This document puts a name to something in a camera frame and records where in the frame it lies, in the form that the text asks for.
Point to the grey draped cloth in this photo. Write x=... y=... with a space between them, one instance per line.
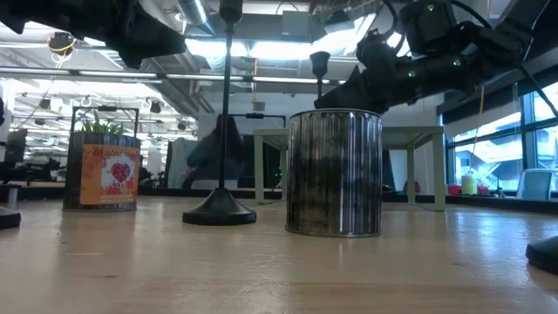
x=176 y=163

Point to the long ceiling light tube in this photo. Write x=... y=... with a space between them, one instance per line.
x=117 y=74

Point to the silver metal can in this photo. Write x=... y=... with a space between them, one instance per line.
x=334 y=174

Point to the white chair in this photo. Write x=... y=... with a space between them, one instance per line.
x=535 y=183

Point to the silver round ceiling duct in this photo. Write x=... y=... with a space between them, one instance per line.
x=192 y=11

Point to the small grey post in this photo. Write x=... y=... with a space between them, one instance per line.
x=12 y=196

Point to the yellow-green bottle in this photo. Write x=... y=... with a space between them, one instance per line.
x=469 y=184

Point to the person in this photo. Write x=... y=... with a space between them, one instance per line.
x=215 y=152

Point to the pale green perforated metal shelf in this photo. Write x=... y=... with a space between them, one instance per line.
x=401 y=135

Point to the green plant in white pot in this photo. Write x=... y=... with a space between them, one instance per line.
x=102 y=127

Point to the grey ceiling box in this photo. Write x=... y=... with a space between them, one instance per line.
x=295 y=24

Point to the black metal frame stand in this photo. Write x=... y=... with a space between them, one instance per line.
x=104 y=108

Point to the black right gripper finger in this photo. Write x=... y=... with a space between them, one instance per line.
x=353 y=98

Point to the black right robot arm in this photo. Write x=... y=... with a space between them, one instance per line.
x=436 y=26

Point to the red container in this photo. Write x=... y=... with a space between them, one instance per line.
x=454 y=189

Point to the metal can with orange label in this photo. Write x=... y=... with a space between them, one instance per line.
x=104 y=174

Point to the dark red rounded object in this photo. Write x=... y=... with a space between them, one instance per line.
x=412 y=187

